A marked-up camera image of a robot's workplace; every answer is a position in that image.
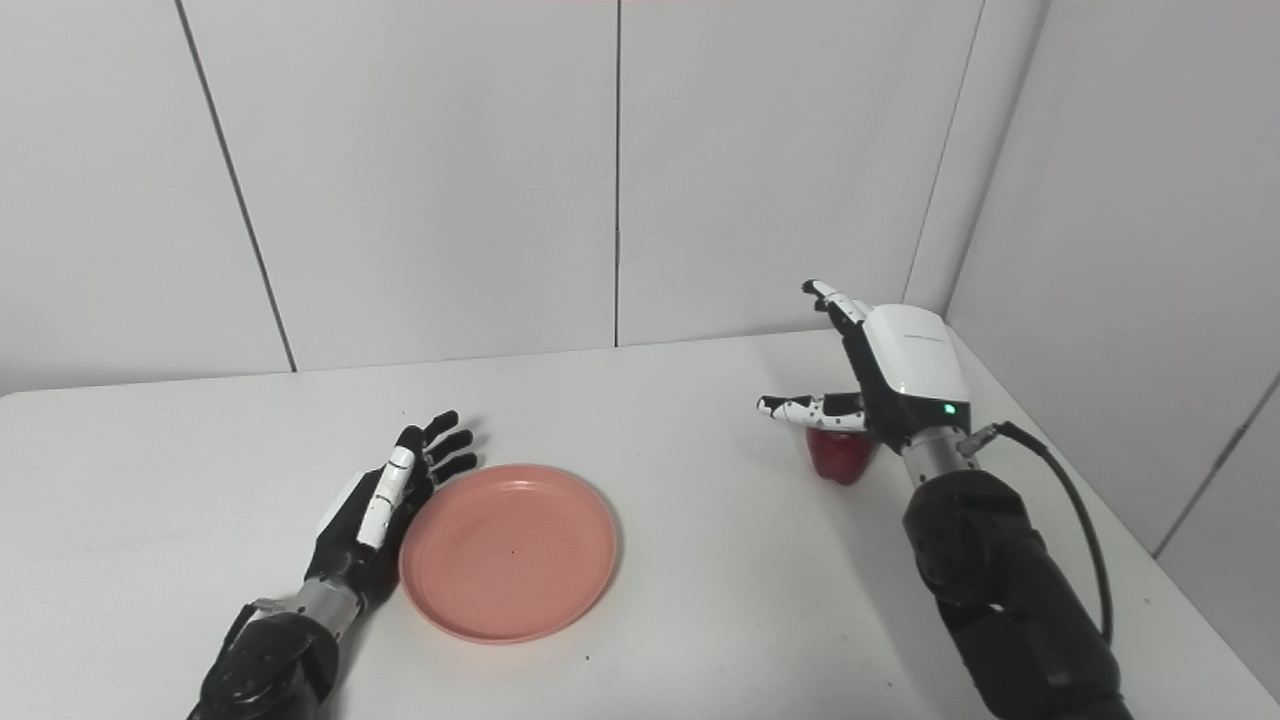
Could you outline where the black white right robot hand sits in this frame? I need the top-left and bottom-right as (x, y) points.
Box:
(756, 279), (973, 457)

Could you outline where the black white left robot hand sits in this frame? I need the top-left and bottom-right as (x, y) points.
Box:
(303, 410), (479, 609)

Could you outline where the red apple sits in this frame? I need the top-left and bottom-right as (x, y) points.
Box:
(805, 427), (882, 487)

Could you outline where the pink plastic plate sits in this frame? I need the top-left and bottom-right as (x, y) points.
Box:
(398, 463), (619, 644)

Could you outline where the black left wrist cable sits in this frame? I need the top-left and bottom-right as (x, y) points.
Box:
(213, 598), (288, 683)

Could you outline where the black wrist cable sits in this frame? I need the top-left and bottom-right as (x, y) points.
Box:
(213, 598), (288, 683)
(955, 421), (1115, 647)

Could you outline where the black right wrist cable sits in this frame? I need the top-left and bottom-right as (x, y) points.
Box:
(955, 421), (1115, 647)

